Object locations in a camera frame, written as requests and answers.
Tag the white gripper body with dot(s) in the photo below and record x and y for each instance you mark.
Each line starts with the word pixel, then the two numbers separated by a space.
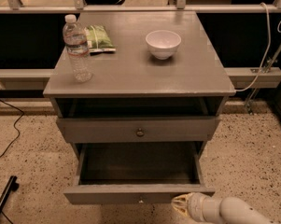
pixel 195 205

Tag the green snack bag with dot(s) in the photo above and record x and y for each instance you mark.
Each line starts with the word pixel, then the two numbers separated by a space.
pixel 98 39

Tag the grey wooden drawer cabinet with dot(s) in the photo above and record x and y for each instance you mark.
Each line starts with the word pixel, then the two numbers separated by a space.
pixel 139 106

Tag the white ceramic bowl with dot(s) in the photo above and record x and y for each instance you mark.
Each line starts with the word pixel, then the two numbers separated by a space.
pixel 163 44

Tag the clear plastic water bottle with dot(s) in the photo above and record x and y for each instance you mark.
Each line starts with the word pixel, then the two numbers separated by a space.
pixel 76 44

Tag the grey top drawer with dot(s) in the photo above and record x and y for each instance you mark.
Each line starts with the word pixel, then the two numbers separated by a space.
pixel 115 130

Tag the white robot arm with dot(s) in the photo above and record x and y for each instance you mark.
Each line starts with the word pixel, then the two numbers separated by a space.
pixel 230 210

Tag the brass top drawer knob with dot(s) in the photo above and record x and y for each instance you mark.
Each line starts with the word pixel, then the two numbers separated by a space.
pixel 140 132

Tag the metal railing frame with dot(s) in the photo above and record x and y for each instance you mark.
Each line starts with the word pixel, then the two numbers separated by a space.
pixel 29 50

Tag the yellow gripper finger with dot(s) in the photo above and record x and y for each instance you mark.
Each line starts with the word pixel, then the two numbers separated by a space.
pixel 182 211
pixel 181 200

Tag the grey drawer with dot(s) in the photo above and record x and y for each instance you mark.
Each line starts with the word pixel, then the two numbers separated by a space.
pixel 121 173
pixel 115 130

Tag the black stand leg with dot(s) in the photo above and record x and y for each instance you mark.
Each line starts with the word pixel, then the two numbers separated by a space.
pixel 12 185

